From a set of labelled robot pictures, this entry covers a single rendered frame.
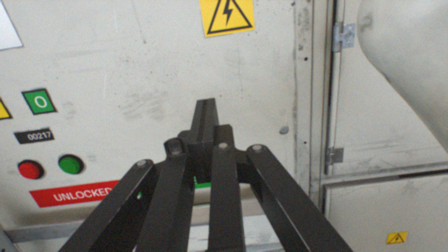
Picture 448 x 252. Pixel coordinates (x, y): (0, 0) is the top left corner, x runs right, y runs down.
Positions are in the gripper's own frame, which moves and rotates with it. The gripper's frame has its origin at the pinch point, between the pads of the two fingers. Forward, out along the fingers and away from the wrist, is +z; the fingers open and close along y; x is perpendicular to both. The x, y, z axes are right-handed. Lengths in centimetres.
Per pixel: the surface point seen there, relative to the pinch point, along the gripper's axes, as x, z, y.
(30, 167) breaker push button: -8.4, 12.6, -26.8
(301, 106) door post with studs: -17.3, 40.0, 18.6
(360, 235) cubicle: -65, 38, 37
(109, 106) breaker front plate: -1.4, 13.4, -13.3
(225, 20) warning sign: 6.3, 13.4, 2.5
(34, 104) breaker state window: 0.2, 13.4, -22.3
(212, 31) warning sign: 5.5, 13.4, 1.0
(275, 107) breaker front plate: -4.6, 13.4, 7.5
